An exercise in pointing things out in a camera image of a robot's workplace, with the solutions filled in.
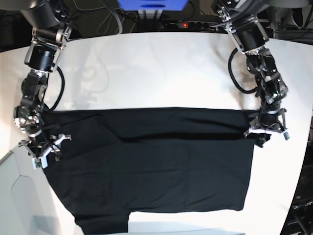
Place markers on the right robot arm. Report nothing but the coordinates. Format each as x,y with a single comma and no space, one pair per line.
50,21

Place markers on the black T-shirt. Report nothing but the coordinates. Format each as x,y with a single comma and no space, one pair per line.
164,160

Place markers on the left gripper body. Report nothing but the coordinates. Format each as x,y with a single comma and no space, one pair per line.
269,123

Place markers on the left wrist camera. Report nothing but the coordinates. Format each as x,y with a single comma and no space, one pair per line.
286,135

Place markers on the blue box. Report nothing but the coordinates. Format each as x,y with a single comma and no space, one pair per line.
168,5

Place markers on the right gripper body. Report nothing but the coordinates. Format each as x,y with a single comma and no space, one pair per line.
42,146

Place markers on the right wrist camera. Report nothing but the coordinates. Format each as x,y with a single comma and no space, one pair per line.
40,162

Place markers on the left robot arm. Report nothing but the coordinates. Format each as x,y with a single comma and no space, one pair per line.
240,21

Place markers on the black power strip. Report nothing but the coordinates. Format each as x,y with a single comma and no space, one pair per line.
191,26

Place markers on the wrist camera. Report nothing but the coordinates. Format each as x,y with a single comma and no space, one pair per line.
40,162
286,135

